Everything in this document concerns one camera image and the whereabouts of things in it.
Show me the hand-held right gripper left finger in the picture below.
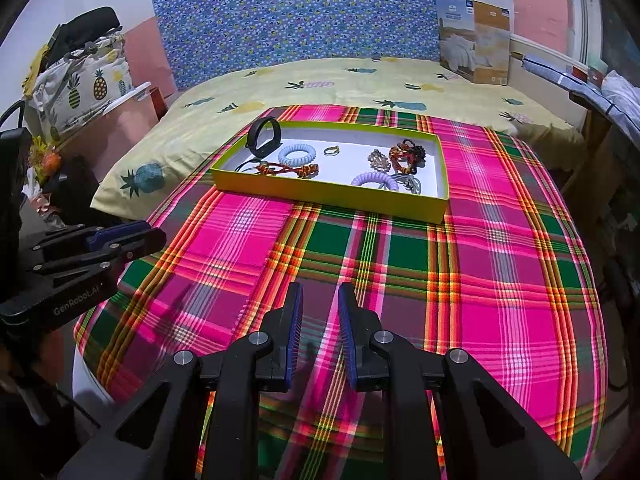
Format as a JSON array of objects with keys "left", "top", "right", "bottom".
[{"left": 70, "top": 282, "right": 304, "bottom": 480}]

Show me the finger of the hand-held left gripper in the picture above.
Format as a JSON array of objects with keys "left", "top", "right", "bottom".
[
  {"left": 30, "top": 220, "right": 153, "bottom": 257},
  {"left": 32, "top": 229, "right": 167, "bottom": 277}
]

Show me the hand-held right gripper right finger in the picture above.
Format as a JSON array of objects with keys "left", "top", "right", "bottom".
[{"left": 337, "top": 282, "right": 583, "bottom": 480}]

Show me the red and gold knot bracelet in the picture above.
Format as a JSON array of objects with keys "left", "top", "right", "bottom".
[{"left": 254, "top": 160, "right": 319, "bottom": 180}]

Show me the purple spiral hair tie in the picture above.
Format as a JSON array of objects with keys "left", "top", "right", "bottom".
[{"left": 351, "top": 171, "right": 400, "bottom": 192}]

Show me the pale blue spiral hair tie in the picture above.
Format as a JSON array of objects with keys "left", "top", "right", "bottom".
[{"left": 278, "top": 144, "right": 315, "bottom": 165}]

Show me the yellow-green cardboard box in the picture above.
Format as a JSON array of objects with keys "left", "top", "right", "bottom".
[{"left": 210, "top": 120, "right": 448, "bottom": 225}]

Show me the orange and yellow ornament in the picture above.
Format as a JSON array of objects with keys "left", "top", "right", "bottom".
[{"left": 27, "top": 135, "right": 63, "bottom": 173}]

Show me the pink cabinet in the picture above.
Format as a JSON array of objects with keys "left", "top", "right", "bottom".
[{"left": 57, "top": 82, "right": 168, "bottom": 171}]

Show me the white pineapple print pillow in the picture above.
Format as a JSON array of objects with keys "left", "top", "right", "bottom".
[{"left": 22, "top": 32, "right": 133, "bottom": 143}]

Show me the pink and green plaid cloth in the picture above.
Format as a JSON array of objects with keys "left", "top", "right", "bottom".
[{"left": 74, "top": 104, "right": 608, "bottom": 480}]

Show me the black wristband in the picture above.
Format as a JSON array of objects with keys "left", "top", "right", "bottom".
[{"left": 247, "top": 116, "right": 282, "bottom": 158}]

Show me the black bag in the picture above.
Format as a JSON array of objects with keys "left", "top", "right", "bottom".
[{"left": 47, "top": 6, "right": 123, "bottom": 56}]

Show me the yellow pineapple print bedsheet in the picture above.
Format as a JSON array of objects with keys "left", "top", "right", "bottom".
[{"left": 90, "top": 56, "right": 586, "bottom": 216}]

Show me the blue floral headboard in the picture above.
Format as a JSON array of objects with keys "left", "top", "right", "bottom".
[{"left": 150, "top": 0, "right": 467, "bottom": 92}]

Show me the brown wooden furniture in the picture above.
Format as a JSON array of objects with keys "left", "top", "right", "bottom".
[{"left": 560, "top": 105, "right": 640, "bottom": 241}]

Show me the bedding set package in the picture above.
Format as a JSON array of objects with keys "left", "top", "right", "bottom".
[{"left": 436, "top": 0, "right": 516, "bottom": 86}]

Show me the grey striped cloth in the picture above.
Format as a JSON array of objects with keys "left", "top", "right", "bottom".
[{"left": 520, "top": 54, "right": 640, "bottom": 136}]

